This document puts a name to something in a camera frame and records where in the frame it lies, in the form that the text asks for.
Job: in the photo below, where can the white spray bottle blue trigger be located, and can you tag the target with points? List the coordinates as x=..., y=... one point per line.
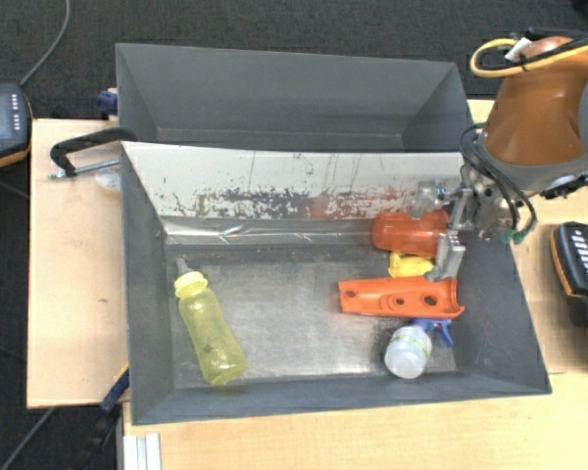
x=409, y=350

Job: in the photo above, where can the pale wood board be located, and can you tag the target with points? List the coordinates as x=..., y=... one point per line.
x=73, y=272

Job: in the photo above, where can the yellow clear baby bottle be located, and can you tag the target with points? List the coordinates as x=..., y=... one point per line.
x=210, y=326

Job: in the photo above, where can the small yellow toy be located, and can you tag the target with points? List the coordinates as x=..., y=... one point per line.
x=409, y=265

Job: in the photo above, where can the orange plastic shell with holes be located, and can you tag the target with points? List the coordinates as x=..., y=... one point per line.
x=397, y=299

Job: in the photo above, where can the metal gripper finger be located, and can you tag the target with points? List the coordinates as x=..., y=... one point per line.
x=428, y=198
x=448, y=257

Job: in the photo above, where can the grey metal bin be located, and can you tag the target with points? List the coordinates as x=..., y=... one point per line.
x=294, y=311

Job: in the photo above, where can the orange clear plastic bottle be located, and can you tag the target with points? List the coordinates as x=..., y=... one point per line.
x=406, y=233

